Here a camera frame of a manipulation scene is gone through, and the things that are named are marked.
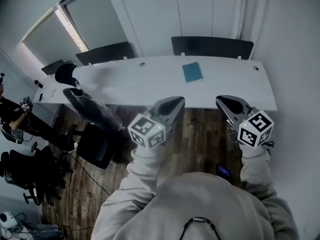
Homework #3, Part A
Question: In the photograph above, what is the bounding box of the medium black desk divider panel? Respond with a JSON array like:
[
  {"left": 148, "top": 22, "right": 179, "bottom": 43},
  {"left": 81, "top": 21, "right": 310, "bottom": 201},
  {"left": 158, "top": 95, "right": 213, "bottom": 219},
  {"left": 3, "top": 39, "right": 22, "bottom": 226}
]
[{"left": 75, "top": 41, "right": 136, "bottom": 66}]

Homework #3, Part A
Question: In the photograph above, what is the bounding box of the grey window roller blind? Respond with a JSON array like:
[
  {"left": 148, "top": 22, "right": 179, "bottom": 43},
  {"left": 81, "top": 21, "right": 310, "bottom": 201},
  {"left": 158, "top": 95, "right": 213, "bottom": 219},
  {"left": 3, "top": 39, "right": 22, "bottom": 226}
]
[
  {"left": 21, "top": 8, "right": 85, "bottom": 66},
  {"left": 65, "top": 0, "right": 129, "bottom": 51}
]

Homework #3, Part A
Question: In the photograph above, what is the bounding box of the dark phone with blue screen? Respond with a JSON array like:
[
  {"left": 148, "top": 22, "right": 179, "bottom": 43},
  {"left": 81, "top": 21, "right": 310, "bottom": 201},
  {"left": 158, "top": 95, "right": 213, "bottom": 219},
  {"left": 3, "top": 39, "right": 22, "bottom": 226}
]
[{"left": 215, "top": 163, "right": 234, "bottom": 185}]

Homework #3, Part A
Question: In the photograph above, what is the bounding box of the black floor cable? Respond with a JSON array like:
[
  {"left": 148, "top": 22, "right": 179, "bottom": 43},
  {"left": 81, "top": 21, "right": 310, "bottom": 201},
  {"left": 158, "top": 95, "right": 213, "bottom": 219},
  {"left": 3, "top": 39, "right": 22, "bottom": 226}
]
[{"left": 65, "top": 150, "right": 111, "bottom": 197}]

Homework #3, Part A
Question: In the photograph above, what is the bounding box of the black neck lanyard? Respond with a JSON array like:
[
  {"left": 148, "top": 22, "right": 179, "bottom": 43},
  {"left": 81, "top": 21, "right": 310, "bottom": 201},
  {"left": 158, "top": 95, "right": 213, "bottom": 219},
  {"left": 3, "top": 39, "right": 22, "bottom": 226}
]
[{"left": 178, "top": 216, "right": 222, "bottom": 240}]

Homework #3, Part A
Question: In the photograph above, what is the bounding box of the person's right forearm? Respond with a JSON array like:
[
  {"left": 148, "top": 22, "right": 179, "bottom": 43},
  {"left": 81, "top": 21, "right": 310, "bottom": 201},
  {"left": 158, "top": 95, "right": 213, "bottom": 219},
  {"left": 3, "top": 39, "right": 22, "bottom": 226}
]
[{"left": 239, "top": 143, "right": 278, "bottom": 205}]

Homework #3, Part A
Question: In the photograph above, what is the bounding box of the person's left forearm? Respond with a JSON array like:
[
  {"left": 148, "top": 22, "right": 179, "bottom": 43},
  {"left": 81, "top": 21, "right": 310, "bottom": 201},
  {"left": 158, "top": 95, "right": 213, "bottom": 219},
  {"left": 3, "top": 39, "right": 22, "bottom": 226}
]
[{"left": 119, "top": 143, "right": 177, "bottom": 205}]

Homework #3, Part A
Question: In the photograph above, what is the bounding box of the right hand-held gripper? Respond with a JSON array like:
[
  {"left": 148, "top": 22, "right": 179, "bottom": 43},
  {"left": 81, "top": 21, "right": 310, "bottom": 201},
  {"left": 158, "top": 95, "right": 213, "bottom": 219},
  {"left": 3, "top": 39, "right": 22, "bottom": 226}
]
[{"left": 215, "top": 94, "right": 275, "bottom": 149}]

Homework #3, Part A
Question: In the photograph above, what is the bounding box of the teal notebook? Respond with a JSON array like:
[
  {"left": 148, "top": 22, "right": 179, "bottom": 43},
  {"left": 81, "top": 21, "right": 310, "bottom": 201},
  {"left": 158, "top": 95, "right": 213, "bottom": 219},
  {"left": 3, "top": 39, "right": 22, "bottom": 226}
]
[{"left": 182, "top": 61, "right": 204, "bottom": 84}]

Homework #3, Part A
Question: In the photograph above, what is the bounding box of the black mesh office chair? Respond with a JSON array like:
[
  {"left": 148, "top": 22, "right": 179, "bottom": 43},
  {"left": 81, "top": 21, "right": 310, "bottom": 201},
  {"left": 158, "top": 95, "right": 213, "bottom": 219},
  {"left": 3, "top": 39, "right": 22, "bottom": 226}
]
[{"left": 0, "top": 141, "right": 75, "bottom": 207}]

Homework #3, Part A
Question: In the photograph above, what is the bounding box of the right hand-held gripper cable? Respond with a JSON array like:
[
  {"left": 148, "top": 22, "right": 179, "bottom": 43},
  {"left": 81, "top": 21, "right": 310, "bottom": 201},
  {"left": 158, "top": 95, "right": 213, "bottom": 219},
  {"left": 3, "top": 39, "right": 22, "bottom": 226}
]
[{"left": 261, "top": 139, "right": 275, "bottom": 156}]

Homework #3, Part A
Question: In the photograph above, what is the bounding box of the person's beige hoodie torso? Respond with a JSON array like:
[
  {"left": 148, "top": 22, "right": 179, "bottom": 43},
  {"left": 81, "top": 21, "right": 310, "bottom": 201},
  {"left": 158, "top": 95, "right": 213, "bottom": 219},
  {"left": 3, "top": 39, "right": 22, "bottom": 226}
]
[{"left": 90, "top": 171, "right": 301, "bottom": 240}]

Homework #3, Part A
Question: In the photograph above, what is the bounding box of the large black desk divider panel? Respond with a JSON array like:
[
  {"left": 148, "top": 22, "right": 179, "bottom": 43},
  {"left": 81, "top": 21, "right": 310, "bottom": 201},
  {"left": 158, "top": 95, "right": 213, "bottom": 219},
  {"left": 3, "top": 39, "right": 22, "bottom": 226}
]
[{"left": 171, "top": 36, "right": 255, "bottom": 61}]

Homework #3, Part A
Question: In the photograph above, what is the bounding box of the small black desk divider panel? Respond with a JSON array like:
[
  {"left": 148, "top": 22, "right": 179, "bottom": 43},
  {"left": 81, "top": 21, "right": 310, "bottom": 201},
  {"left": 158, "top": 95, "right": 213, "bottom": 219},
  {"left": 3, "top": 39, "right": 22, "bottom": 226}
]
[{"left": 40, "top": 59, "right": 66, "bottom": 76}]

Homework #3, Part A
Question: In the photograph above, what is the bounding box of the white round-lens device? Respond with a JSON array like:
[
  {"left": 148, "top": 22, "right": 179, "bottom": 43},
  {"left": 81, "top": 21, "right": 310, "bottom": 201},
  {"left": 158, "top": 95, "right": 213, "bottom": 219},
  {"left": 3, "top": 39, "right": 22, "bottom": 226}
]
[{"left": 0, "top": 210, "right": 20, "bottom": 233}]

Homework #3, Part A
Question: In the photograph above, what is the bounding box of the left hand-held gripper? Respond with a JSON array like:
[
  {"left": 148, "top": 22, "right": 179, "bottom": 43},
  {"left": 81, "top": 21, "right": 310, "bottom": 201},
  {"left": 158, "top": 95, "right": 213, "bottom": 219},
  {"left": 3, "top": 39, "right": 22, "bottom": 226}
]
[{"left": 127, "top": 96, "right": 186, "bottom": 150}]

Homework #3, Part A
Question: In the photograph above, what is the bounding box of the black office chair with headrest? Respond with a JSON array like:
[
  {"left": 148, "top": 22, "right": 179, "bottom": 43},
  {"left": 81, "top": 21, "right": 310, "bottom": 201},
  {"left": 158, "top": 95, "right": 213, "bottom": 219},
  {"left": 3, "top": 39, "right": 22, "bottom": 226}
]
[{"left": 54, "top": 63, "right": 126, "bottom": 170}]

